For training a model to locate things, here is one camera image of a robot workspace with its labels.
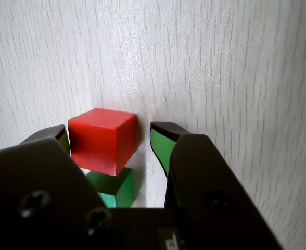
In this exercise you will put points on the green wooden cube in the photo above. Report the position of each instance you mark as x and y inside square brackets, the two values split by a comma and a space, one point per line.
[117, 188]

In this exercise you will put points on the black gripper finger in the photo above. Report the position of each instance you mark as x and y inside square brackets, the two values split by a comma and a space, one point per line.
[210, 182]
[33, 182]

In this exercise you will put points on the red wooden cube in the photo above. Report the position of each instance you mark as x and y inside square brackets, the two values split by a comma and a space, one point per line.
[101, 142]

